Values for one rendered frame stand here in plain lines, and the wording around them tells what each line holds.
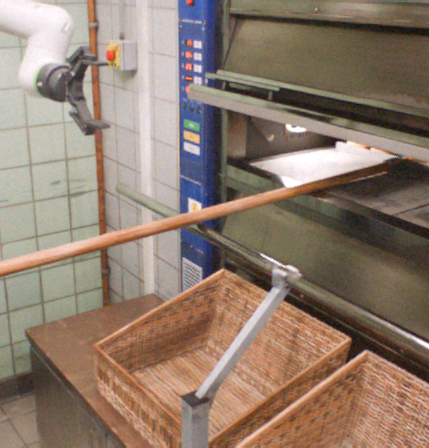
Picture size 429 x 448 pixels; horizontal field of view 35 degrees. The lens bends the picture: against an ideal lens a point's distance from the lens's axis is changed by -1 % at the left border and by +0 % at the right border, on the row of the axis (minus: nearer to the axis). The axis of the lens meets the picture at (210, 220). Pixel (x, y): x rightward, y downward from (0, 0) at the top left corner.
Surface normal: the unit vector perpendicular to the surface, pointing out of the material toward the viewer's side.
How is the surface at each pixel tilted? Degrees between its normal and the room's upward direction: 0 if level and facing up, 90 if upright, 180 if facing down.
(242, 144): 90
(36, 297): 90
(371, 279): 70
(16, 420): 0
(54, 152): 90
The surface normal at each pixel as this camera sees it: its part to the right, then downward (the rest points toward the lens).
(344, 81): -0.77, -0.14
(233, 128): 0.57, 0.29
